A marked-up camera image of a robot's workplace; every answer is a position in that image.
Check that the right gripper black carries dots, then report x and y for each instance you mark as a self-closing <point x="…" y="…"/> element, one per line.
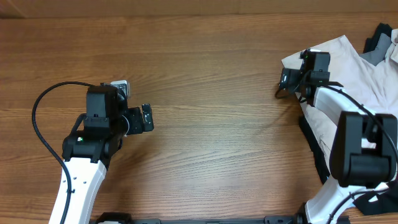
<point x="286" y="78"/>

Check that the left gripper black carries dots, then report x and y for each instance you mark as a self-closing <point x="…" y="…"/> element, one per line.
<point x="137" y="125"/>

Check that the beige shorts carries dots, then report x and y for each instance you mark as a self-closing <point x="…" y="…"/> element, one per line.
<point x="357" y="81"/>

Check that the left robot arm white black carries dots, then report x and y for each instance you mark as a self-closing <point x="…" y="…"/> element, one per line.
<point x="95" y="137"/>

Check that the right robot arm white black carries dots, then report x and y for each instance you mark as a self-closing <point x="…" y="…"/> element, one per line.
<point x="363" y="158"/>

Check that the grey garment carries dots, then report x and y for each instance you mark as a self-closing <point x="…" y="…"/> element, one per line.
<point x="377" y="55"/>

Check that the black garment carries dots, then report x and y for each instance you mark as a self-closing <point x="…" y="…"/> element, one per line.
<point x="320" y="149"/>

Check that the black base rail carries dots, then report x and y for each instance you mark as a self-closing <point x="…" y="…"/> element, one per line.
<point x="126" y="218"/>

